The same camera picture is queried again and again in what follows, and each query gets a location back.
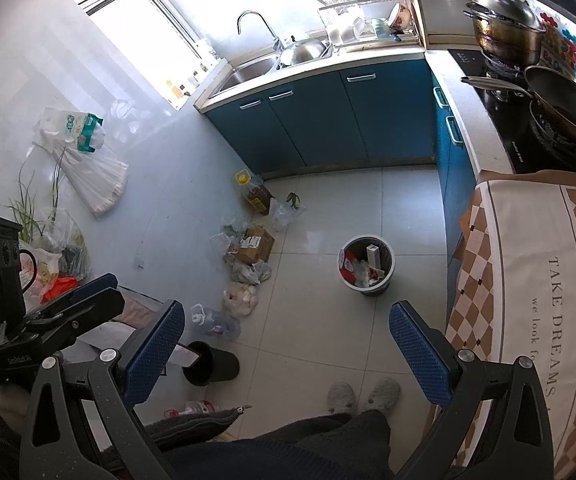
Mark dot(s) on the steel wok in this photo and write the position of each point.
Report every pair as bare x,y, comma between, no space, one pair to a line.
303,52

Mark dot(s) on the white carton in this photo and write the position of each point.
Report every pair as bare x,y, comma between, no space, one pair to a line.
373,255

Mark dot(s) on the large steel pot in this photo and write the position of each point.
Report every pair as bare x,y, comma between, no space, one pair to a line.
505,40

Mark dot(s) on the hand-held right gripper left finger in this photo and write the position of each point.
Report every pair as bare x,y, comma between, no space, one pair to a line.
155,345

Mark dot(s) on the clear bag of groceries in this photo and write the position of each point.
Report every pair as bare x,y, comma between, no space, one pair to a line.
68,255

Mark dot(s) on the blue sink cabinet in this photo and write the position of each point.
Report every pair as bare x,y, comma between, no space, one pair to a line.
328,120

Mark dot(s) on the small black bin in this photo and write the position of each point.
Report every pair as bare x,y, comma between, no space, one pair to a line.
223,365

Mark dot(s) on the dark frying pan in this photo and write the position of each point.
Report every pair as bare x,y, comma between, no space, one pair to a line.
568,105

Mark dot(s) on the row of small bottles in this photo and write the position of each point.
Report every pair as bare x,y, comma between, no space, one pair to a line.
188,82

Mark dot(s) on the large clear water bottle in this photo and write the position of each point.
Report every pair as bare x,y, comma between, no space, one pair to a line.
215,322

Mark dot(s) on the window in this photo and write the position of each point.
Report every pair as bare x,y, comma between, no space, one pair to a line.
133,35

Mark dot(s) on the pink cloth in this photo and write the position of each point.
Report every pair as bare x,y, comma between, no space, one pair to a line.
135,312

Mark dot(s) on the patterned bowl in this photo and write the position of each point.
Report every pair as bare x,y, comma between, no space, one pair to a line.
400,15

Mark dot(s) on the clear plastic bag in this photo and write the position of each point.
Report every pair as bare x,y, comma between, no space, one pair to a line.
283,216

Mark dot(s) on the green onions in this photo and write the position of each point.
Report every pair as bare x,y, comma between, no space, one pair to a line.
28,210

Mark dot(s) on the long white plastic bag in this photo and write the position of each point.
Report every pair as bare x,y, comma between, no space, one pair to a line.
98,180

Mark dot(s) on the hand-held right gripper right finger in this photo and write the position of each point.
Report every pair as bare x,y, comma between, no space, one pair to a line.
418,355

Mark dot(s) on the brown cardboard box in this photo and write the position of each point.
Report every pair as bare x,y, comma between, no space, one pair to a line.
260,245

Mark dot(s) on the person's left forearm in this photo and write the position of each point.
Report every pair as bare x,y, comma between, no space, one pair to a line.
3,425

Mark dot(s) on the steel pot lid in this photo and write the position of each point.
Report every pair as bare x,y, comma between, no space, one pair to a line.
503,5

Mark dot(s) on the green and white tissue pack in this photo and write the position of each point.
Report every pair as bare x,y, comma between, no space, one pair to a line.
85,132

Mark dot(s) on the clear bottle with red label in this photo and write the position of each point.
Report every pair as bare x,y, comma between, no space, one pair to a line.
193,407

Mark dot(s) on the chrome faucet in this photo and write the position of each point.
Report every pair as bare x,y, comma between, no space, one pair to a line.
277,44

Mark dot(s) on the white paper sheet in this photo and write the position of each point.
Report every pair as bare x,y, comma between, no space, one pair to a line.
180,356

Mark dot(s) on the cooking oil bottle yellow cap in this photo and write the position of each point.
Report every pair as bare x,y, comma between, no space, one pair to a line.
258,195

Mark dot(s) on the plastic bag of buns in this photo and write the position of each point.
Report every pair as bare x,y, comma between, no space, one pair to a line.
240,299

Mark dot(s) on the green vegetable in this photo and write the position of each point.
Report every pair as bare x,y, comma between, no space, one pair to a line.
294,200

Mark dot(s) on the clear bag with green vegetables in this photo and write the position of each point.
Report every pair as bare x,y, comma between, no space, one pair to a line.
223,240

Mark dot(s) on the orange plastic bag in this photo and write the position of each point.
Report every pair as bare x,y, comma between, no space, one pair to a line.
60,287

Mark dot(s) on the red and white wrapper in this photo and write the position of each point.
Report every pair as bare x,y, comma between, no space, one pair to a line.
350,265

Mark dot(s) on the dish rack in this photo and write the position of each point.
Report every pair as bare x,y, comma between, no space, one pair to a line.
363,7

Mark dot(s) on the black gas stove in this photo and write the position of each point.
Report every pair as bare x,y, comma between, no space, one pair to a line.
513,142

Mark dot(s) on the stack of white plates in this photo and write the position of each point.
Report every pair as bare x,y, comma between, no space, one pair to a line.
348,27

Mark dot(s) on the flower pattern wall sticker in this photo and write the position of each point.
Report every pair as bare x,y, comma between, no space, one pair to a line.
568,45

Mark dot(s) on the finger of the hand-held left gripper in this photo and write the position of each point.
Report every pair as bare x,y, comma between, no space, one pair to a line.
103,302
95,284

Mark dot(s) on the grey fuzzy slipper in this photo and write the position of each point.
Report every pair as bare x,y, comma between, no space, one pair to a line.
340,397
383,395

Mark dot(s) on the blue stove cabinet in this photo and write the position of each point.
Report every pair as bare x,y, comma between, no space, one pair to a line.
455,180

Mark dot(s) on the white rimmed trash bin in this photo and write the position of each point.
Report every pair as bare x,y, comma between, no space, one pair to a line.
353,245

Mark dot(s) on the steel sink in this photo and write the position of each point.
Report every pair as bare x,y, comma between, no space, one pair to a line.
250,72

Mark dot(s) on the plastic bag of vegetables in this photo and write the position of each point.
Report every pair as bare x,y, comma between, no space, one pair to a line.
249,272

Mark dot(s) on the person's dark trousers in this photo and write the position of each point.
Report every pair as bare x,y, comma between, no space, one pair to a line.
308,450

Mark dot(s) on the checkered tablecloth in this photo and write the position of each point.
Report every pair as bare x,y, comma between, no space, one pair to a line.
533,285

